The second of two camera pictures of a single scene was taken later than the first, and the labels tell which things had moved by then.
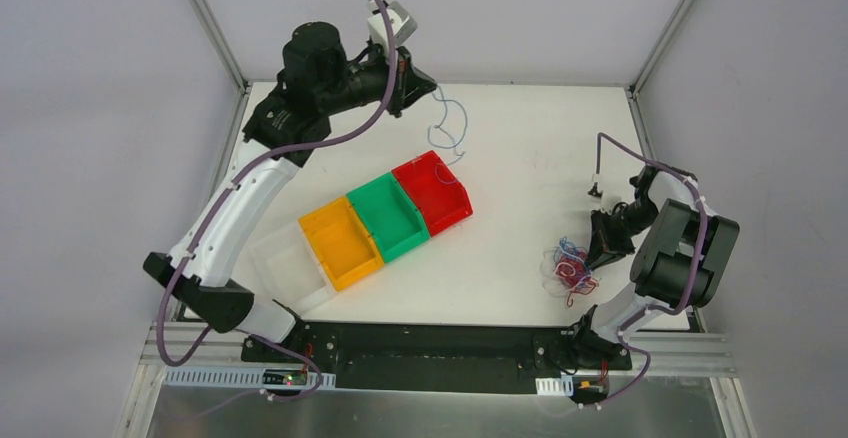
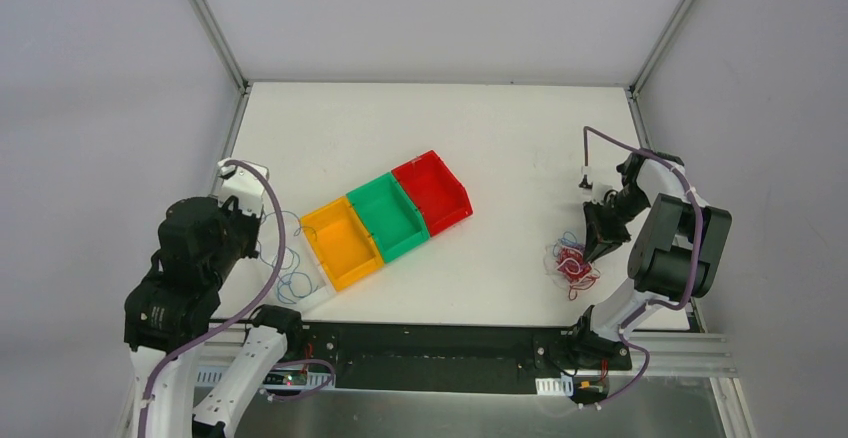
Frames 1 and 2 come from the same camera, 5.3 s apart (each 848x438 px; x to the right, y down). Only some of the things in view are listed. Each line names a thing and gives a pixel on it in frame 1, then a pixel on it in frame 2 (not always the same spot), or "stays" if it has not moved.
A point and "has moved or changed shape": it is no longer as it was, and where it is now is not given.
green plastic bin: (393, 219) stays
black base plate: (437, 357) stays
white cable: (543, 280) has moved or changed shape
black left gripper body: (401, 82) -> (245, 233)
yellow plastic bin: (341, 244) stays
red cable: (573, 275) has moved or changed shape
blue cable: (443, 130) -> (279, 246)
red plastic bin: (433, 188) stays
